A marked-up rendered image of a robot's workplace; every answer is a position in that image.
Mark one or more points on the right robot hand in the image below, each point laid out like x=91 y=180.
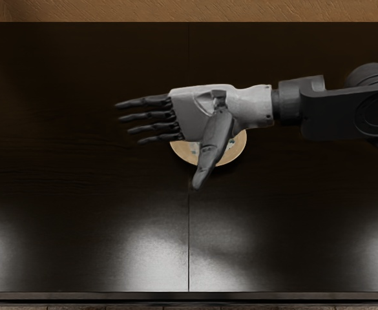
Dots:
x=188 y=109

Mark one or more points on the tan patterned plate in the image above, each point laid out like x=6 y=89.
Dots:
x=232 y=148

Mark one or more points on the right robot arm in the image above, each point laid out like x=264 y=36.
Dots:
x=337 y=106

